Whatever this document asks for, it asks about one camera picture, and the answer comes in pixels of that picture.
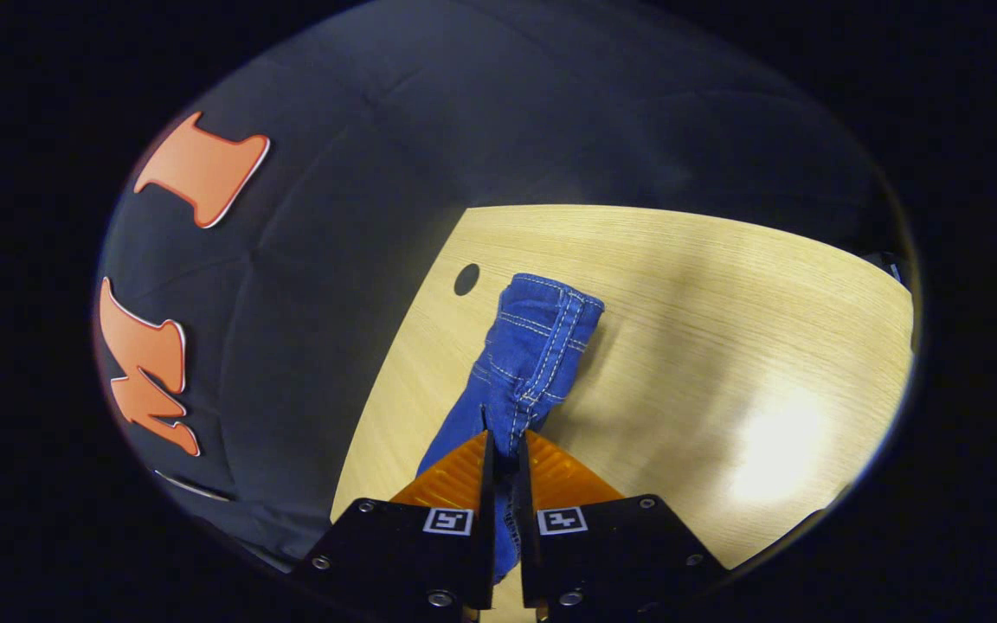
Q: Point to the blue denim jeans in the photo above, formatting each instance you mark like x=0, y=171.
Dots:
x=533, y=346

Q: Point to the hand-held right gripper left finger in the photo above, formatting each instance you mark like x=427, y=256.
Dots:
x=488, y=519

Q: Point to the black backdrop cloth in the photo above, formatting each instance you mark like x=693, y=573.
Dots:
x=334, y=260

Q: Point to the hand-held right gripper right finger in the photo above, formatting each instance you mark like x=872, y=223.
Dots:
x=524, y=554

